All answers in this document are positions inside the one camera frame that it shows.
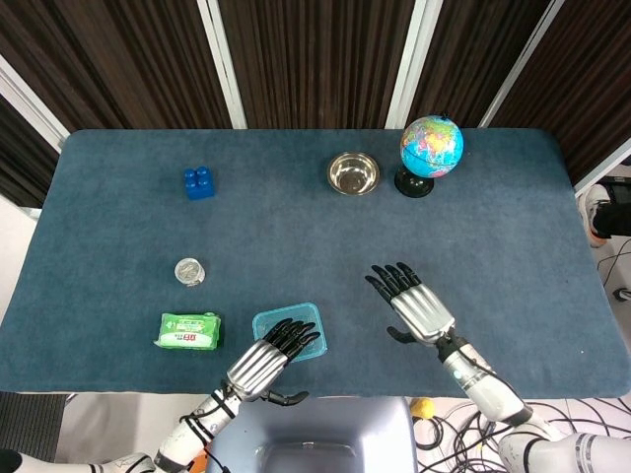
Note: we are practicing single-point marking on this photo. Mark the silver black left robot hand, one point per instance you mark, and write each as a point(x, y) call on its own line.
point(256, 364)

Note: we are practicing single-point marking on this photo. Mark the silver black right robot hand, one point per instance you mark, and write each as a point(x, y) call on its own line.
point(419, 310)

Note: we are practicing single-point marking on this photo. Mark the teal plastic lid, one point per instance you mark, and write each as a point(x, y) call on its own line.
point(270, 317)

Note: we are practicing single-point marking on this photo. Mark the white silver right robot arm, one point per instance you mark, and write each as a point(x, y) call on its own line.
point(480, 386)

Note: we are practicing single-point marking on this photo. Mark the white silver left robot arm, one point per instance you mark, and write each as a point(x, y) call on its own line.
point(189, 436)

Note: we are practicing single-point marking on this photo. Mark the orange wooden block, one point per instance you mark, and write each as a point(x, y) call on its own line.
point(198, 463)

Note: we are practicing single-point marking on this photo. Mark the green tissue pack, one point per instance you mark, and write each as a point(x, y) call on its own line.
point(187, 331)

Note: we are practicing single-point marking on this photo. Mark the grey robot torso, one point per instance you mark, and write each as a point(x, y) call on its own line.
point(315, 424)

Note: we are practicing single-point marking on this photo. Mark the yellow round floor object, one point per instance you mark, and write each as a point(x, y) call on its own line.
point(423, 408)

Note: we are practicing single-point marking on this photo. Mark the small clear round jar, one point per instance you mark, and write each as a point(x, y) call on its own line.
point(188, 270)

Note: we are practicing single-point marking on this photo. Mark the blue table cloth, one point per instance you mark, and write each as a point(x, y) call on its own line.
point(296, 236)

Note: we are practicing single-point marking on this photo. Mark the stainless steel bowl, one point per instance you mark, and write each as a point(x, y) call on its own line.
point(354, 172)

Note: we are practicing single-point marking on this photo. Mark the desk globe on black stand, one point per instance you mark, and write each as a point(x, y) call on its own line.
point(431, 145)

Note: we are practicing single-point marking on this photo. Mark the blue toy building block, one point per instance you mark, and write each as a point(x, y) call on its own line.
point(199, 184)

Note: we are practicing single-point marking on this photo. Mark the white orange shoe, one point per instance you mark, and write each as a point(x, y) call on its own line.
point(587, 212)

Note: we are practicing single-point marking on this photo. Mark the black floor device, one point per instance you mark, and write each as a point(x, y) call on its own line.
point(613, 209)

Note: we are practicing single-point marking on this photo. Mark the dark grey floor mat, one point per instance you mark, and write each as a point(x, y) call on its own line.
point(29, 419)

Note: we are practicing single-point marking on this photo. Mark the white partition frame post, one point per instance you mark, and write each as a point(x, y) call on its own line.
point(222, 64)
point(29, 98)
point(604, 175)
point(411, 64)
point(522, 64)

